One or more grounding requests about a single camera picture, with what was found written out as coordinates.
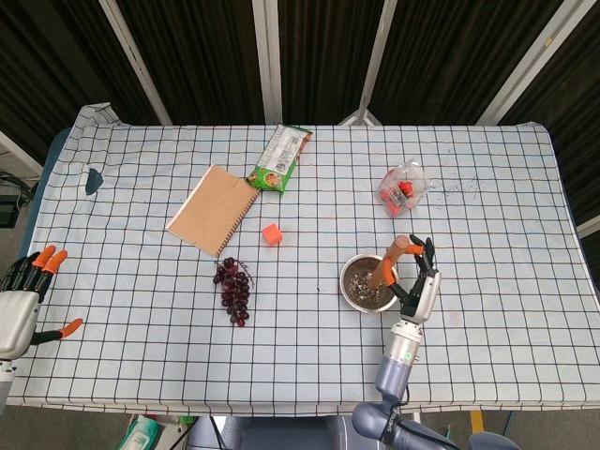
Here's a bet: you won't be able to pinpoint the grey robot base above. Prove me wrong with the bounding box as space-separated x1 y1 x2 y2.
187 414 360 450

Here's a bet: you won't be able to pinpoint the green wet wipes pack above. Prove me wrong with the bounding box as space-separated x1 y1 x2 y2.
115 414 165 450

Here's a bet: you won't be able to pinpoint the black box device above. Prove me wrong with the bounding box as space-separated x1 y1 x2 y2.
0 196 21 230

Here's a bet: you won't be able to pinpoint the green snack packet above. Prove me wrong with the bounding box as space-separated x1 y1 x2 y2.
246 123 314 195

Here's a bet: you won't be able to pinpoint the crushed nuts and seeds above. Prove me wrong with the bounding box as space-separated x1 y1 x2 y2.
349 270 390 301

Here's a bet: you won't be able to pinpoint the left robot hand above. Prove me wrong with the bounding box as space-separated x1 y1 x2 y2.
0 244 84 360

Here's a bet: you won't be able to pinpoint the stainless steel bowl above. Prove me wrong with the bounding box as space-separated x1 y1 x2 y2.
338 253 401 314

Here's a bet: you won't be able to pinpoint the white grid tablecloth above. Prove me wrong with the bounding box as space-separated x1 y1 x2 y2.
0 102 600 416

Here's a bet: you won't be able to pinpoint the dark red grape bunch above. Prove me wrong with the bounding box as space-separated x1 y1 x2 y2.
213 256 256 328

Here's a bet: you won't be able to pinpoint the orange cube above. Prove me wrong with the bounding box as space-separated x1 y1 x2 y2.
261 223 285 248

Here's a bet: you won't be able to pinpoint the wooden rolling pin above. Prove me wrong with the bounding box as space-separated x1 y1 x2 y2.
367 235 411 291

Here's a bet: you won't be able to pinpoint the orange pieces inside box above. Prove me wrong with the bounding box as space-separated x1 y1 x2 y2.
380 171 418 218

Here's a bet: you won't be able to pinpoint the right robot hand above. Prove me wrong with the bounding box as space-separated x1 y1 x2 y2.
378 233 443 325

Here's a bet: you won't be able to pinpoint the white partition post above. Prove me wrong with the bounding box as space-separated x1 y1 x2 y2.
98 0 173 126
251 0 284 126
475 0 582 126
337 0 399 127

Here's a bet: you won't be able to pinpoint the brown spiral notebook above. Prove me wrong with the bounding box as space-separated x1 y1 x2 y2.
166 164 262 259

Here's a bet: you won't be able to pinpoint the clear bag with red items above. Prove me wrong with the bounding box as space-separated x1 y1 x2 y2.
377 158 433 219

